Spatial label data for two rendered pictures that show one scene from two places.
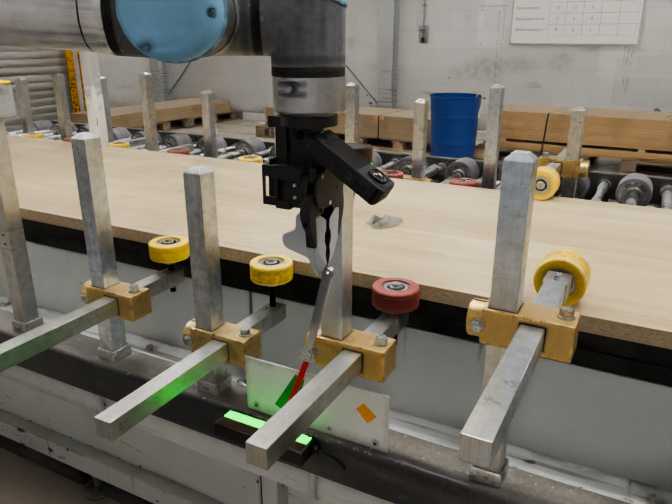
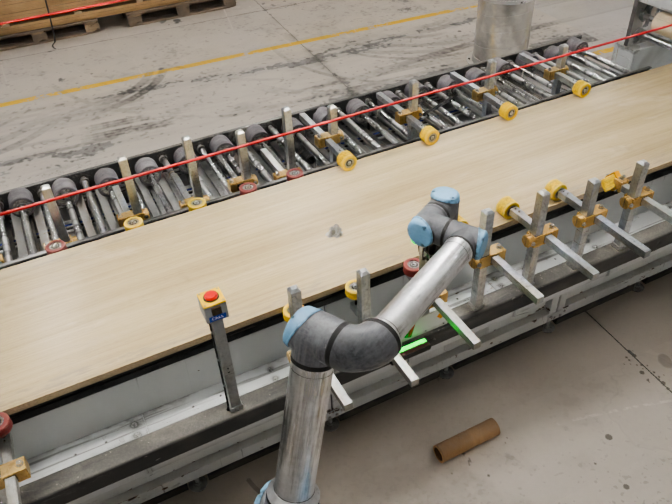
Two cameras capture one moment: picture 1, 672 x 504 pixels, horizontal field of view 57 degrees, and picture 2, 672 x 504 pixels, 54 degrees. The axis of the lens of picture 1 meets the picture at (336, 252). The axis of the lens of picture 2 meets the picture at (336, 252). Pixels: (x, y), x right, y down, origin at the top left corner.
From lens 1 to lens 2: 2.02 m
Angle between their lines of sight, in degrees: 49
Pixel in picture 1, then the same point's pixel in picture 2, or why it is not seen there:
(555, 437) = (459, 279)
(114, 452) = (215, 450)
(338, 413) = (429, 322)
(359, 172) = not seen: hidden behind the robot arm
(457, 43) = not seen: outside the picture
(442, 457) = (459, 311)
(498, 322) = (485, 260)
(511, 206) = (488, 226)
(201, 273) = (367, 310)
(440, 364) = not seen: hidden behind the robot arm
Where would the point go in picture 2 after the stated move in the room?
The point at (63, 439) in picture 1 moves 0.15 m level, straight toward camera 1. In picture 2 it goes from (169, 475) to (205, 478)
